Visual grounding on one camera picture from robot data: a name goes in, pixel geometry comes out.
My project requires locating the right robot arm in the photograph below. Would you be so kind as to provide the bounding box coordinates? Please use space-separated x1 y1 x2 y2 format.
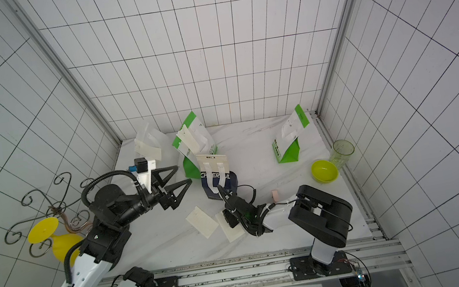
217 184 353 269

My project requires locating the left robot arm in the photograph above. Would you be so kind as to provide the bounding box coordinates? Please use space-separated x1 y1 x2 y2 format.
62 161 192 287

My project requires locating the navy blue beige bag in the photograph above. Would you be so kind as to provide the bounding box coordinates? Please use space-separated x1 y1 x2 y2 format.
196 154 238 200

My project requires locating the lime green bowl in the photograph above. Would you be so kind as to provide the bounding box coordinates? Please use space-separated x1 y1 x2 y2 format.
310 160 339 184

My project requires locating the yellow plastic goblet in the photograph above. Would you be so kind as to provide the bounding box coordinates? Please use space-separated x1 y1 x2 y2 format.
28 217 83 263

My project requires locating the green white bag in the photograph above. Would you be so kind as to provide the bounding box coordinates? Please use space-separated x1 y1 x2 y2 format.
272 104 311 164
172 111 218 179

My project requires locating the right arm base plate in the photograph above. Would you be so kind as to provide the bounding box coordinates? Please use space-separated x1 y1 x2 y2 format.
288 250 354 281

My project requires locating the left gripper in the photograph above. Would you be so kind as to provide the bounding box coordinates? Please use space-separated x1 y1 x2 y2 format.
110 163 199 227

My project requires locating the clear green plastic cup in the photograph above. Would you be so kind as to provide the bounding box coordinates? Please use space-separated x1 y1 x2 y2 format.
329 139 355 169

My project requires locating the aluminium mounting rail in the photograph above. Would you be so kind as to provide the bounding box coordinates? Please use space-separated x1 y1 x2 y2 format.
56 232 411 287

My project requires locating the black wire scroll stand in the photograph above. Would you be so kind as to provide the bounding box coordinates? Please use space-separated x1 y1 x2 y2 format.
4 189 92 262

